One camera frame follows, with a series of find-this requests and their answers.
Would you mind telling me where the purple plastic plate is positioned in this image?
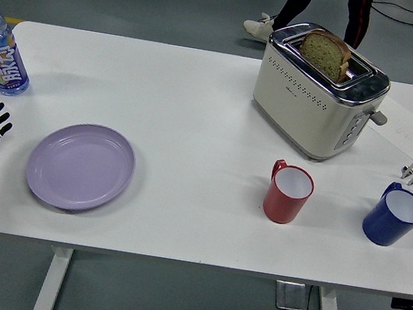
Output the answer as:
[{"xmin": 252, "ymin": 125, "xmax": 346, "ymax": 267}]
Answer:
[{"xmin": 20, "ymin": 114, "xmax": 143, "ymax": 223}]

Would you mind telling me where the blue label drink bottle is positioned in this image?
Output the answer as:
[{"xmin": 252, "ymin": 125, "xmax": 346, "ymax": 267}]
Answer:
[{"xmin": 0, "ymin": 0, "xmax": 43, "ymax": 101}]

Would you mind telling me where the red mug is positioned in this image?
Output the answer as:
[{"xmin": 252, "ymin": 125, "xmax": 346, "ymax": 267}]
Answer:
[{"xmin": 261, "ymin": 157, "xmax": 319, "ymax": 229}]

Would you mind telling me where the cream and chrome toaster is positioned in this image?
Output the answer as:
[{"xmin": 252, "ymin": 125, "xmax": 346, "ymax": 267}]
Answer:
[{"xmin": 243, "ymin": 14, "xmax": 401, "ymax": 173}]

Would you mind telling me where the silver metal box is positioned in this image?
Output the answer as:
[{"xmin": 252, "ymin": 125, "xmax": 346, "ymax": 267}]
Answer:
[{"xmin": 271, "ymin": 279, "xmax": 312, "ymax": 310}]

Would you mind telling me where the brown bread slice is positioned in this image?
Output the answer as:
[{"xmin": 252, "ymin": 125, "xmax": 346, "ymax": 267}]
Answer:
[{"xmin": 295, "ymin": 26, "xmax": 356, "ymax": 85}]

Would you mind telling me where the blue mug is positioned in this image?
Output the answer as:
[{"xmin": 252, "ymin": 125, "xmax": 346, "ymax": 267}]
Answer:
[{"xmin": 359, "ymin": 178, "xmax": 413, "ymax": 252}]

